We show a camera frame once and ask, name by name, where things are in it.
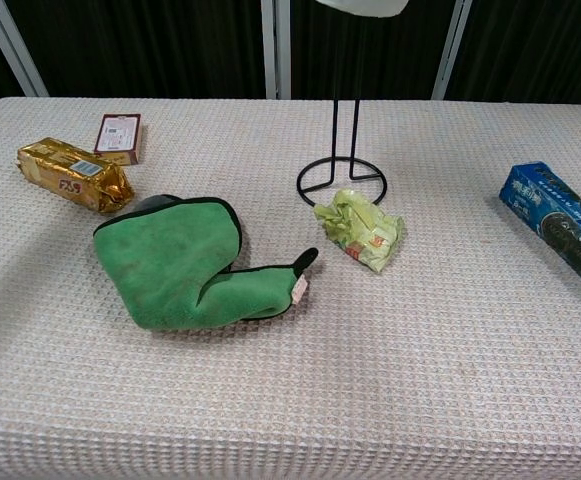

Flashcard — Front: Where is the blue cookie box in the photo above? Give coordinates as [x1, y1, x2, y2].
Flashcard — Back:
[498, 160, 581, 306]

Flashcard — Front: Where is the white paper towel roll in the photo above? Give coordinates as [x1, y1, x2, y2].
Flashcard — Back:
[315, 0, 411, 20]

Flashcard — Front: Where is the beige waffle tablecloth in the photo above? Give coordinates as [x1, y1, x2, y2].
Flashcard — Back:
[0, 96, 581, 480]

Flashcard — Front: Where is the green microfibre cloth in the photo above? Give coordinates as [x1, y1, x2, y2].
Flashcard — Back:
[92, 194, 320, 333]

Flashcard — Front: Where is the black wire paper holder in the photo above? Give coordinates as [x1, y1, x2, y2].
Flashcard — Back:
[296, 97, 388, 209]

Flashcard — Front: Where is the gold foil snack package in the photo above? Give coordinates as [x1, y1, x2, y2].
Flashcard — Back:
[16, 137, 136, 216]

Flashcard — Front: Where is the small dark red box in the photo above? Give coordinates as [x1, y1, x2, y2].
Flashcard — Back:
[93, 113, 143, 167]

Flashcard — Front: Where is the grey metal frame post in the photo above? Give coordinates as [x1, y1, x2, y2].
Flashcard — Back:
[260, 0, 293, 100]
[0, 0, 50, 98]
[430, 0, 474, 101]

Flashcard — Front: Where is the crumpled light green wrapper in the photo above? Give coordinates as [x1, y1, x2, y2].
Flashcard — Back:
[312, 187, 406, 275]

